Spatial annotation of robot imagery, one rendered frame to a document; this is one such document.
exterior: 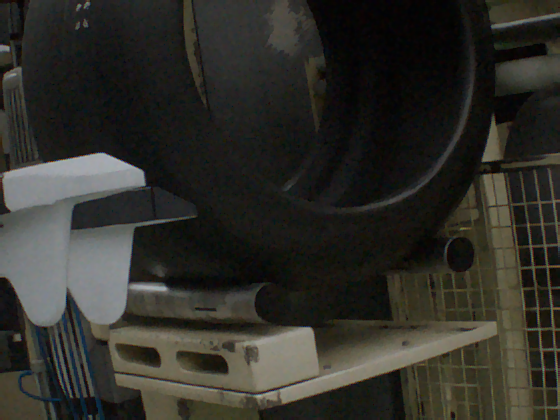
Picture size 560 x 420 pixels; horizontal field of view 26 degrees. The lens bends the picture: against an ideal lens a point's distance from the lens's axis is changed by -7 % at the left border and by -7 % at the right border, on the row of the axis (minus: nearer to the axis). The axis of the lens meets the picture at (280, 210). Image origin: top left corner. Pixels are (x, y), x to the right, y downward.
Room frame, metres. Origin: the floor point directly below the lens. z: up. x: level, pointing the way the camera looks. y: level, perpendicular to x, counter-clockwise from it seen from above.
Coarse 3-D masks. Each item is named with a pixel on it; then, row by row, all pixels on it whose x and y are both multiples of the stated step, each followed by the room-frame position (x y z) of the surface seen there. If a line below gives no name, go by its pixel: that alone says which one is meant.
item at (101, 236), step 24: (144, 192) 0.59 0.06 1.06; (168, 192) 0.59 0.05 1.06; (72, 216) 0.57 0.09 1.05; (96, 216) 0.58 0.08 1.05; (120, 216) 0.58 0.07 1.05; (144, 216) 0.59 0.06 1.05; (168, 216) 0.59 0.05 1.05; (192, 216) 0.60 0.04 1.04; (72, 240) 0.58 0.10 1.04; (96, 240) 0.58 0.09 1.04; (120, 240) 0.59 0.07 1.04; (72, 264) 0.58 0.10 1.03; (96, 264) 0.58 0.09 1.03; (120, 264) 0.59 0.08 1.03; (72, 288) 0.57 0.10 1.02; (96, 288) 0.58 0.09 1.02; (120, 288) 0.59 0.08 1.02; (96, 312) 0.58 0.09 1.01; (120, 312) 0.58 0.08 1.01
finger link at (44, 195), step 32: (64, 160) 0.46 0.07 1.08; (96, 160) 0.46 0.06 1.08; (32, 192) 0.46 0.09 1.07; (64, 192) 0.45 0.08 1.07; (96, 192) 0.45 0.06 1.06; (0, 224) 0.49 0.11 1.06; (32, 224) 0.46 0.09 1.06; (64, 224) 0.46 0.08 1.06; (0, 256) 0.48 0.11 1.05; (32, 256) 0.46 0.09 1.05; (64, 256) 0.46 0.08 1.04; (32, 288) 0.46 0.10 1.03; (64, 288) 0.46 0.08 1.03; (32, 320) 0.47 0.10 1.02
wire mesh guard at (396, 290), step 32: (512, 160) 1.71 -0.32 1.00; (544, 160) 1.66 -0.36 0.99; (480, 192) 1.78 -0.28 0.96; (544, 224) 1.68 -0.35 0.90; (416, 288) 1.93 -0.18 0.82; (480, 288) 1.81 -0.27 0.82; (544, 288) 1.70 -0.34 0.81; (448, 384) 1.90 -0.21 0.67; (544, 384) 1.71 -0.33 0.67; (416, 416) 1.97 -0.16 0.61
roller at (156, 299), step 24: (144, 288) 1.62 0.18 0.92; (168, 288) 1.57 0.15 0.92; (192, 288) 1.52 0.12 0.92; (216, 288) 1.47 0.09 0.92; (240, 288) 1.43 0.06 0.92; (264, 288) 1.39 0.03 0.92; (144, 312) 1.62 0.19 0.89; (168, 312) 1.56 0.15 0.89; (192, 312) 1.51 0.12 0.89; (216, 312) 1.46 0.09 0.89; (240, 312) 1.42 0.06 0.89; (264, 312) 1.39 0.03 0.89; (288, 312) 1.41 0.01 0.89
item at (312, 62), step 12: (312, 60) 2.06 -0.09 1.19; (324, 60) 2.04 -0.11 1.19; (312, 72) 2.06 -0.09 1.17; (324, 72) 2.05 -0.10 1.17; (312, 84) 2.05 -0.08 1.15; (324, 84) 2.03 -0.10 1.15; (312, 96) 2.05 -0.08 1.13; (324, 96) 2.05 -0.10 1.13; (312, 108) 2.06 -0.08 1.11; (456, 216) 1.95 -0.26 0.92; (468, 216) 1.96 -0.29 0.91; (480, 216) 1.98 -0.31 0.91; (444, 228) 1.93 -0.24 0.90
